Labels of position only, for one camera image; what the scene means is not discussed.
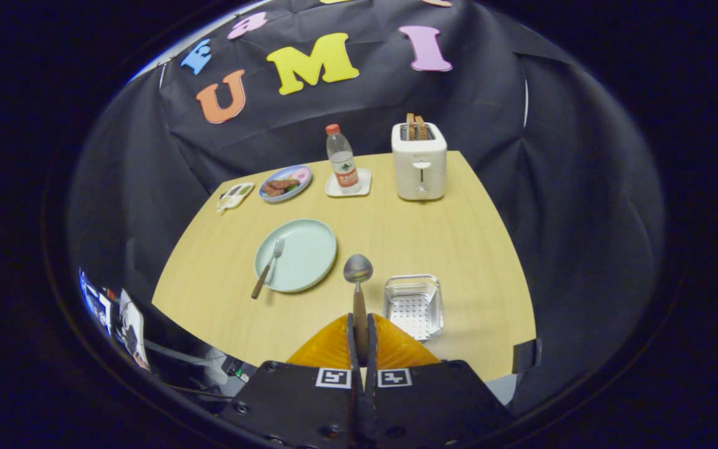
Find white paper sheet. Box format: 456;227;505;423
119;288;151;372

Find red capped water bottle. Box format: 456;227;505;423
325;123;362;195

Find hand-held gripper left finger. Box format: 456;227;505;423
217;313;363;449

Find brown food pieces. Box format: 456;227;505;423
262;178;300;197

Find white toaster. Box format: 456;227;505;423
391;122;448;201

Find perforated metal tray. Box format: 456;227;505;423
383;274;445;342

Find white square coaster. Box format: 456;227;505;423
325;168;373;198

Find light green plate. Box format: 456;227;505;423
254;218;338;294

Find black backdrop cloth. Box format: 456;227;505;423
66;0;668;418

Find blue box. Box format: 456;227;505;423
79;268;113;337

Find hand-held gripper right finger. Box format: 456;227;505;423
365;313;515;449

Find wooden handled metal spoon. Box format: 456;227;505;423
343;254;374;365

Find white divided sauce dish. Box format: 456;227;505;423
216;182;255;215

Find black table bracket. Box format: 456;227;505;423
512;338;543;374

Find blue plate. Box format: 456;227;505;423
259;165;313;203

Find wooden handled metal fork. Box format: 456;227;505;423
251;238;285;300

